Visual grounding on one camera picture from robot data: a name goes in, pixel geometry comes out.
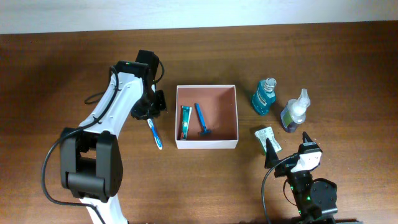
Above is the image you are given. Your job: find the green toothpaste tube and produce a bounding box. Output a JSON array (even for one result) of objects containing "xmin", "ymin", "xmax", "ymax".
[{"xmin": 180, "ymin": 106, "xmax": 192, "ymax": 141}]

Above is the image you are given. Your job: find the blue white toothbrush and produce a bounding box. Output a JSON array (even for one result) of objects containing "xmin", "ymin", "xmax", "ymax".
[{"xmin": 147, "ymin": 119, "xmax": 163, "ymax": 150}]

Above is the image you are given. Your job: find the teal mouthwash bottle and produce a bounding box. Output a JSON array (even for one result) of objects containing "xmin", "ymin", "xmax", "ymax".
[{"xmin": 251, "ymin": 78, "xmax": 277, "ymax": 116}]

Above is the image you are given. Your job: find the blue disposable razor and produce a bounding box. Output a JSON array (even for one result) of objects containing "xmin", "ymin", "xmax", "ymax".
[{"xmin": 195, "ymin": 103, "xmax": 212, "ymax": 136}]

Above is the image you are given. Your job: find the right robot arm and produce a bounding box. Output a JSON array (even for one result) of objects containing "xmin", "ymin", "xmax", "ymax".
[{"xmin": 261, "ymin": 132, "xmax": 338, "ymax": 223}]

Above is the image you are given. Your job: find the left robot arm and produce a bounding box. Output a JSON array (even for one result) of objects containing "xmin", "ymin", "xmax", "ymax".
[{"xmin": 60, "ymin": 50, "xmax": 166, "ymax": 223}]

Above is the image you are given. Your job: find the green white wrapped packet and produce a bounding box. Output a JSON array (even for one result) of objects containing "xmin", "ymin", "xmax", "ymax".
[{"xmin": 254, "ymin": 127, "xmax": 282, "ymax": 155}]

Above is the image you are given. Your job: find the clear spray bottle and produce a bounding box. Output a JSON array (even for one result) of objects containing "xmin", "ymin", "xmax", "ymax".
[{"xmin": 280, "ymin": 88, "xmax": 311, "ymax": 133}]

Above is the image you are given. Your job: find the white cardboard box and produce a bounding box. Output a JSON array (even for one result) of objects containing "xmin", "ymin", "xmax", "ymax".
[{"xmin": 175, "ymin": 85, "xmax": 239, "ymax": 149}]

